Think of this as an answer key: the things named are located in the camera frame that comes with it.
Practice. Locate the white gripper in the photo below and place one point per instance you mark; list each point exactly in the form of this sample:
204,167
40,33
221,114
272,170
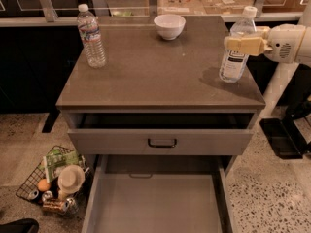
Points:
284,43

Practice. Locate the blue plastic bottle white cap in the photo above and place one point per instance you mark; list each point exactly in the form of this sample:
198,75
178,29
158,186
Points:
234,63

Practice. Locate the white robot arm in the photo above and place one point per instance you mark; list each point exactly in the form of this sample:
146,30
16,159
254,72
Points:
285,71

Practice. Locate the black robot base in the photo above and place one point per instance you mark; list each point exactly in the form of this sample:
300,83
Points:
283,134

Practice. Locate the grey drawer cabinet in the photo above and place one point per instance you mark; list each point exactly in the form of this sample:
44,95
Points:
146,74

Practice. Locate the clear water bottle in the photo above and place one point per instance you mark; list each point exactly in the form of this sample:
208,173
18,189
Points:
91,37

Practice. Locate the grey top drawer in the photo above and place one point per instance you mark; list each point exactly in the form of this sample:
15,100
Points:
128,133

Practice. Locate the grey drawer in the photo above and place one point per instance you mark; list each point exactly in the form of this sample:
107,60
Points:
128,133
158,194

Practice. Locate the grey middle drawer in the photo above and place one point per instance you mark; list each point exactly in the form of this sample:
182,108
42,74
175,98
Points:
158,194

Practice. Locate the white bowl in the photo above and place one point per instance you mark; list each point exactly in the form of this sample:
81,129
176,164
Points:
169,27

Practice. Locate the beige round lid container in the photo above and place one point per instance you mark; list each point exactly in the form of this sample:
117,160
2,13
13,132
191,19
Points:
71,179

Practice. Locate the green chip bag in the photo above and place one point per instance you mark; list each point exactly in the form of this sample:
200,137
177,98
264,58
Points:
58,158

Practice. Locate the orange fruit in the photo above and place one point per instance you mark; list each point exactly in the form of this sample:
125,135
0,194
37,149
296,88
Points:
43,185

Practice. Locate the silver soda can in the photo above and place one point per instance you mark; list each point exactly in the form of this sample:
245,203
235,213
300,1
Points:
48,195

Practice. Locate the brown patterned can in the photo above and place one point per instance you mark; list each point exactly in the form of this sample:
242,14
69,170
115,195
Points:
56,206

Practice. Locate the black object bottom left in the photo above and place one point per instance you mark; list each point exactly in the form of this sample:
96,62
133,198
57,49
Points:
27,225

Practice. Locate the black drawer handle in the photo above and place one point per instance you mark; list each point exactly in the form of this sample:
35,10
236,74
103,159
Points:
162,143

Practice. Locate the grey metal railing frame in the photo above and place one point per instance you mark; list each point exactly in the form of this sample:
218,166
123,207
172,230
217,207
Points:
64,12

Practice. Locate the black wire basket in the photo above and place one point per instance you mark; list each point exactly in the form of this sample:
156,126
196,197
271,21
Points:
29,190

